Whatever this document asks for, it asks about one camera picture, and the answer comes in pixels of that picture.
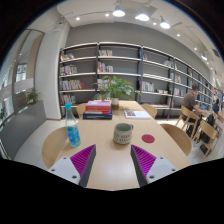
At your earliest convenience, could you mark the grey bookshelf unit with books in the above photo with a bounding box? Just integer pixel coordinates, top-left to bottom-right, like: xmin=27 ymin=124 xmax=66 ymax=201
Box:
xmin=58 ymin=41 xmax=215 ymax=121

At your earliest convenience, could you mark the flat round red coaster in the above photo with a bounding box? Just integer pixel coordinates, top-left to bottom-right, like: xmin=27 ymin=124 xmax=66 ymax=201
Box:
xmin=141 ymin=133 xmax=156 ymax=144

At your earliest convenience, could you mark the white magazine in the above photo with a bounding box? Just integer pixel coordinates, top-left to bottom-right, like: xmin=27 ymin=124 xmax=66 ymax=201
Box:
xmin=124 ymin=109 xmax=152 ymax=120

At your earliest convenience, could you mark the small plant by window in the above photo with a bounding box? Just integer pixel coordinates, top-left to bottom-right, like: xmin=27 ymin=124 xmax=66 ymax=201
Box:
xmin=25 ymin=88 xmax=41 ymax=106

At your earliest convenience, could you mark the green mug with oval pattern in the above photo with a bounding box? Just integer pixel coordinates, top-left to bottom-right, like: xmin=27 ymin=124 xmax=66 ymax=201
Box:
xmin=112 ymin=122 xmax=134 ymax=145

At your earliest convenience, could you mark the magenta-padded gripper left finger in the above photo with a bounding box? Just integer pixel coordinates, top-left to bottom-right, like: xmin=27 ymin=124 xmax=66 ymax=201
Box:
xmin=48 ymin=143 xmax=97 ymax=188

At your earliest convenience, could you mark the group of ceiling lights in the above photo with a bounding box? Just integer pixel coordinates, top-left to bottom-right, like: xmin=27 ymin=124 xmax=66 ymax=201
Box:
xmin=74 ymin=8 xmax=209 ymax=62

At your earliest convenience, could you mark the pink book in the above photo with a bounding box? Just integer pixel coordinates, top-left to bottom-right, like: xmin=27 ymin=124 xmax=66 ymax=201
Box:
xmin=85 ymin=100 xmax=112 ymax=108

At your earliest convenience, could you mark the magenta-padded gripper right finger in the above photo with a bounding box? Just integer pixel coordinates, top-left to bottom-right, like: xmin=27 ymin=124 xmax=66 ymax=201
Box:
xmin=130 ymin=144 xmax=178 ymax=188

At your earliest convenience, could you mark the green potted plant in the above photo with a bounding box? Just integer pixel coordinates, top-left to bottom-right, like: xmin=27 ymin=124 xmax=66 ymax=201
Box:
xmin=92 ymin=75 xmax=141 ymax=111

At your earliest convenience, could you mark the clear bottle with blue cap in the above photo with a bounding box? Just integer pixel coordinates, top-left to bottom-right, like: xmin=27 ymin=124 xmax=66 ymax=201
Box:
xmin=64 ymin=102 xmax=82 ymax=148

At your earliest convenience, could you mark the person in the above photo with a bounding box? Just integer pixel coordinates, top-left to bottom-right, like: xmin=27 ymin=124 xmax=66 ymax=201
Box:
xmin=182 ymin=83 xmax=205 ymax=116
xmin=211 ymin=98 xmax=221 ymax=115

